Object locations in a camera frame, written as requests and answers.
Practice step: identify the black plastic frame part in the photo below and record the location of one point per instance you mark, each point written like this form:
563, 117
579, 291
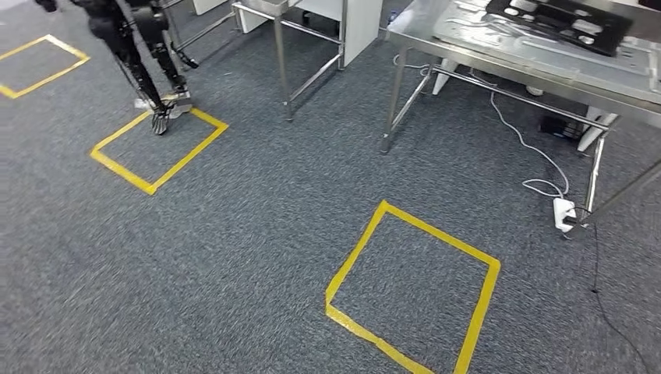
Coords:
604, 44

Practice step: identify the stainless steel workbench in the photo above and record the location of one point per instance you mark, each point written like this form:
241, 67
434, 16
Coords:
408, 33

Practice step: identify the yellow floor tape square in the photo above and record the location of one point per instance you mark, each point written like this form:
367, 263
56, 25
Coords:
439, 232

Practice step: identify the stainless steel table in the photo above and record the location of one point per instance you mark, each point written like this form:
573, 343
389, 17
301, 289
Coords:
280, 62

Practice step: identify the white cabinet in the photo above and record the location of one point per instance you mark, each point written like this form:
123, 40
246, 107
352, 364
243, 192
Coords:
361, 26

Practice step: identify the white power strip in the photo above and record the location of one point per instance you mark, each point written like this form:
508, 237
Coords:
563, 211

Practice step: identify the stamped sheet metal panel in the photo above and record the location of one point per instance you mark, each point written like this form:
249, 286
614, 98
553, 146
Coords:
542, 54

